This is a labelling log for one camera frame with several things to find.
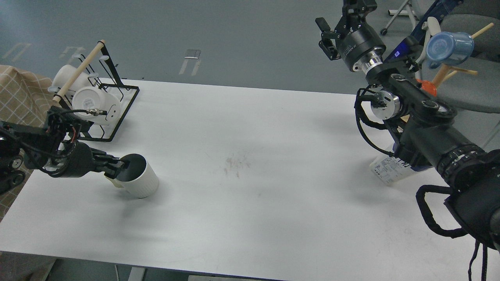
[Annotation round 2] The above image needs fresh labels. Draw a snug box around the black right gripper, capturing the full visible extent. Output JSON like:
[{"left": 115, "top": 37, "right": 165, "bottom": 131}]
[{"left": 315, "top": 0, "right": 386, "bottom": 72}]

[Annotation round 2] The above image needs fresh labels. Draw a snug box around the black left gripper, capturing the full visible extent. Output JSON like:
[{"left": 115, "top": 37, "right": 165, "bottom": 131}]
[{"left": 44, "top": 142, "right": 124, "bottom": 179}]

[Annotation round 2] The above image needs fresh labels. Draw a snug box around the white ribbed mug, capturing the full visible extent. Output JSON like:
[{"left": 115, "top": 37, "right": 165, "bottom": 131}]
[{"left": 106, "top": 153, "right": 159, "bottom": 199}]

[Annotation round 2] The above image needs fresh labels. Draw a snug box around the blue white milk carton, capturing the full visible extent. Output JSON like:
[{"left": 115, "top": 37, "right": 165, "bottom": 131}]
[{"left": 369, "top": 153, "right": 418, "bottom": 186}]

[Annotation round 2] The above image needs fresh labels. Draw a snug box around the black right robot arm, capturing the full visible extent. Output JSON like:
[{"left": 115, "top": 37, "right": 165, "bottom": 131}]
[{"left": 315, "top": 0, "right": 500, "bottom": 281}]

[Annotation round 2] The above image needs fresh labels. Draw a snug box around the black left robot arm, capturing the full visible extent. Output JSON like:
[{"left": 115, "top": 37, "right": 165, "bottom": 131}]
[{"left": 0, "top": 106, "right": 130, "bottom": 194}]

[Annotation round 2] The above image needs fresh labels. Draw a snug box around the white cup on rack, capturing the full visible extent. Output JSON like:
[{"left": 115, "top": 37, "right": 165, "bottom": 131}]
[{"left": 71, "top": 87, "right": 121, "bottom": 126}]

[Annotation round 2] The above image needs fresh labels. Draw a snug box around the orange plastic cup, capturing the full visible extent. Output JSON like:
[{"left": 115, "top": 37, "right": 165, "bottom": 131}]
[{"left": 416, "top": 79, "right": 437, "bottom": 97}]

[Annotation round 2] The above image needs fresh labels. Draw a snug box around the blue plastic cup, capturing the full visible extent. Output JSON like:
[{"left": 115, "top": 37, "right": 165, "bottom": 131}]
[{"left": 425, "top": 32, "right": 475, "bottom": 69}]

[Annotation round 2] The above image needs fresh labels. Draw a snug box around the beige checked cloth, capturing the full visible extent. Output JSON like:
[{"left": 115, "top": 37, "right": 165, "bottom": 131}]
[{"left": 0, "top": 64, "right": 59, "bottom": 219}]

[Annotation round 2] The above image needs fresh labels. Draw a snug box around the wooden mug tree stand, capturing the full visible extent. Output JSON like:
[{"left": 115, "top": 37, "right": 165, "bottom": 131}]
[{"left": 417, "top": 23, "right": 493, "bottom": 90}]

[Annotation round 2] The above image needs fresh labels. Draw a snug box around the grey office chair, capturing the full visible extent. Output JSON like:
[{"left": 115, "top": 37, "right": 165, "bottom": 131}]
[{"left": 437, "top": 0, "right": 500, "bottom": 114}]

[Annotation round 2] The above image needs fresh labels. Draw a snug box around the blue folding frame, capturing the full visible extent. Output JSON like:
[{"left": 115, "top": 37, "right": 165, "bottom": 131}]
[{"left": 380, "top": 0, "right": 463, "bottom": 64}]

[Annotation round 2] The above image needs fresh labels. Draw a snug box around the black wire cup rack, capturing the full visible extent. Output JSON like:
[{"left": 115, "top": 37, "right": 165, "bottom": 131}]
[{"left": 48, "top": 40, "right": 139, "bottom": 142}]

